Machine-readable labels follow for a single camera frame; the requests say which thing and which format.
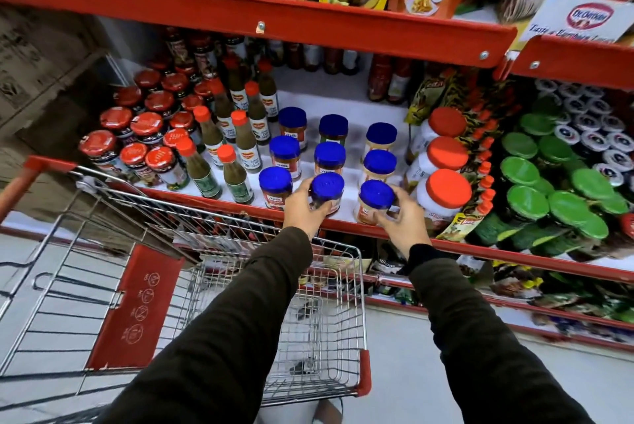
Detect group of white-lid jars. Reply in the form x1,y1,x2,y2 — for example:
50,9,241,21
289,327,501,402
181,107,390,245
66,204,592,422
534,78,634,190

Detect group of red-lid jars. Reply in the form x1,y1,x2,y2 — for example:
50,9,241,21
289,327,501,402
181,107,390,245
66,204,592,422
78,55,210,192

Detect row of orange-capped squeeze bottles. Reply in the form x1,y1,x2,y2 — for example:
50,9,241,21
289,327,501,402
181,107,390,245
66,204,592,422
465,71,522,221

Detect person's foot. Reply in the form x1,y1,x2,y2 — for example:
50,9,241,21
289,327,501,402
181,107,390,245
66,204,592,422
312,398,344,424

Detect red cart seat flap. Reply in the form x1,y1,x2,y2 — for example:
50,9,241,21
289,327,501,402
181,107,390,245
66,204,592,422
85,244,185,371

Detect yellow-green sauce sachet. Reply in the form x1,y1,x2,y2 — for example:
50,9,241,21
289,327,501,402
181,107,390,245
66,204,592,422
405,74,462,126
435,210,490,243

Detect low red shelf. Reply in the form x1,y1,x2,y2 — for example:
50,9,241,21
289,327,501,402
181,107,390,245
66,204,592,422
364,274,634,354

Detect person's left hand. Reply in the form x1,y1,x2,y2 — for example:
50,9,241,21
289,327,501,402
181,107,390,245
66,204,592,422
282,178,333,242

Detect cardboard boxes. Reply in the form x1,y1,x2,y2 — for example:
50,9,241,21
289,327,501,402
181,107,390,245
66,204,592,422
0,5,107,142

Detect person's left forearm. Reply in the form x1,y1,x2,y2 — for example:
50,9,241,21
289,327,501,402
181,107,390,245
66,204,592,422
96,227,314,424

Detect group of orange-capped green sauce bottles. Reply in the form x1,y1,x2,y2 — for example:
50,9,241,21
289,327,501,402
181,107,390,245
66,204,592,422
175,56,281,206

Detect blue-capped glass jar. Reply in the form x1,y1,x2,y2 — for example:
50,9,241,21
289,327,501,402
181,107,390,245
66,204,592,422
354,180,397,227
309,172,346,217

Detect white shelf label sign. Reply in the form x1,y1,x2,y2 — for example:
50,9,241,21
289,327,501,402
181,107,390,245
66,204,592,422
518,0,634,44

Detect row of dark sauce bottles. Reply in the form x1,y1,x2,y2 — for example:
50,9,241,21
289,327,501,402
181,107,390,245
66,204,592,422
163,27,362,79

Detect rows of blue-capped jars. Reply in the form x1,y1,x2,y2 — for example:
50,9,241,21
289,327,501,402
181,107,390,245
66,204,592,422
259,106,398,212

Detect person's right forearm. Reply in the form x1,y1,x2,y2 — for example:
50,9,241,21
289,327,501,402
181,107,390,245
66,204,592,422
406,244,596,424

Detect pile of assorted food packets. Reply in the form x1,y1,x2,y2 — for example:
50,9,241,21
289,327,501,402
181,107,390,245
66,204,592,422
369,241,634,345

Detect red-edged white shelf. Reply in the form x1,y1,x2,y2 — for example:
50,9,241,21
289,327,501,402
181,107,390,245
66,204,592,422
99,50,634,285

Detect short red shelf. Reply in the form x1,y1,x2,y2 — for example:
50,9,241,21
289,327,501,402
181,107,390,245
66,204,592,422
494,35,634,91

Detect person's right hand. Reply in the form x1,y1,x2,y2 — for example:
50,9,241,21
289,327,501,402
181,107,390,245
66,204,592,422
374,185,433,261

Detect group of green-lid jars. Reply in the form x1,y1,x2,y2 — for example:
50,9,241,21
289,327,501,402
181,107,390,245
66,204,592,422
465,96,631,259

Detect red sauce bottle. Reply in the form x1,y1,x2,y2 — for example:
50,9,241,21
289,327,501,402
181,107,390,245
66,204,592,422
387,57,415,106
367,53,393,104

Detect metal wire shopping cart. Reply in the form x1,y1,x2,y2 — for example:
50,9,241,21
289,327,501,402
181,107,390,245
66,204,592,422
0,156,372,424

